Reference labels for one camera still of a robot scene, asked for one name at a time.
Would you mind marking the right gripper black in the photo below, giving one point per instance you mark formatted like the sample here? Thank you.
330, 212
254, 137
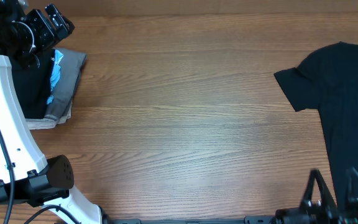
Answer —
353, 215

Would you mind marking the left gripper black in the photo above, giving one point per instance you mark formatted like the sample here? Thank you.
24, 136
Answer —
50, 38

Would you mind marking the black polo shirt Sydrogen logo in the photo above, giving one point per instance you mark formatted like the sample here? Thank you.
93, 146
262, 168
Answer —
32, 83

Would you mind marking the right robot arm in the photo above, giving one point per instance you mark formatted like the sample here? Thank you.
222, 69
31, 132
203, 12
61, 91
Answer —
293, 215

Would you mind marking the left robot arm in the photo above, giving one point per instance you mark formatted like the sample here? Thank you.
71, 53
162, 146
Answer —
26, 175

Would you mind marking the folded light blue shirt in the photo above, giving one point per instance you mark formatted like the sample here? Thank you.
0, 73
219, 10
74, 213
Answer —
55, 74

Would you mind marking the folded grey garment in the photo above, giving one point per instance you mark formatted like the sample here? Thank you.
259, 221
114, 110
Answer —
63, 93

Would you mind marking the black t-shirt white label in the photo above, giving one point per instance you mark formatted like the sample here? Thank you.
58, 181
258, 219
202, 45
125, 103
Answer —
327, 81

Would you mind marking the folded beige garment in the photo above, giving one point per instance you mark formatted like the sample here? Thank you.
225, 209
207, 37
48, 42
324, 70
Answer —
48, 123

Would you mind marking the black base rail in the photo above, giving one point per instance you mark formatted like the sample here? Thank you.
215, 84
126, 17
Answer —
262, 219

